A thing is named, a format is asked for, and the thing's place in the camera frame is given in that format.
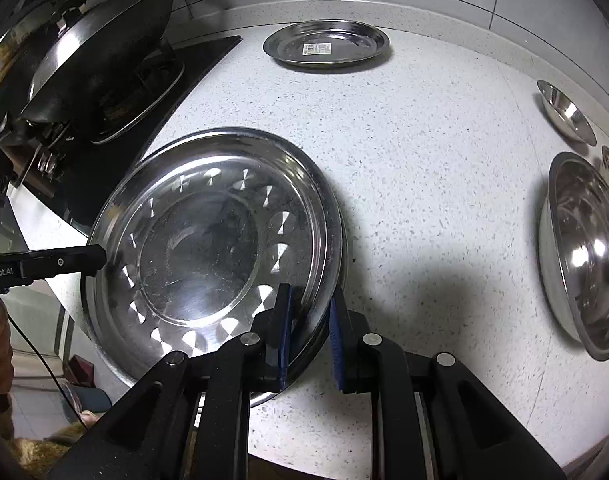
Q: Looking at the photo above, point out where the black glass gas stove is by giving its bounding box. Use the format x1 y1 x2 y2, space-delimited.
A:
0 35 242 236

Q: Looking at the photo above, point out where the large steel bowl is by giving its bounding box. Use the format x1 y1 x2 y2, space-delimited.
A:
538 151 609 362

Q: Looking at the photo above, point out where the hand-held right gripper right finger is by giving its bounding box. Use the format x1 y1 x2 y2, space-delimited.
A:
328 285 567 480

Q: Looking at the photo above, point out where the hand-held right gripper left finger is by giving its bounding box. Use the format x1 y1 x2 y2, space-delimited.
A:
47 284 292 480

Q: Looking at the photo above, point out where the steel plate with label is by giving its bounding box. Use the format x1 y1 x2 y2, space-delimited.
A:
263 19 391 68

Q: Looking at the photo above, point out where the steel wok lid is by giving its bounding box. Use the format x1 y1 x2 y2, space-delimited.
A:
28 0 155 103

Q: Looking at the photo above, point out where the black wok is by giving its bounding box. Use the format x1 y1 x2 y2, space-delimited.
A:
0 0 200 141

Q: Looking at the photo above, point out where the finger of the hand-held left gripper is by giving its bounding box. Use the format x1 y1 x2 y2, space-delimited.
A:
18 244 108 286

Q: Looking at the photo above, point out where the steel cooking pot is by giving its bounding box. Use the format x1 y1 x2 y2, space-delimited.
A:
0 0 60 86

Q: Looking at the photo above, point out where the dark red box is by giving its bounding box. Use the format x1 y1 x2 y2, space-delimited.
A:
67 355 95 389

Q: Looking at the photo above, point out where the black cable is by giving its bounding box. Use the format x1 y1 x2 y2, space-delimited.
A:
4 315 91 431

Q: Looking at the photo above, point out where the large patterned steel plate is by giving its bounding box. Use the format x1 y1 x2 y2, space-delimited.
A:
82 130 335 408

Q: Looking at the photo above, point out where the steel burner ring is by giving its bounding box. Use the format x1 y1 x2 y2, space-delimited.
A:
92 57 185 146

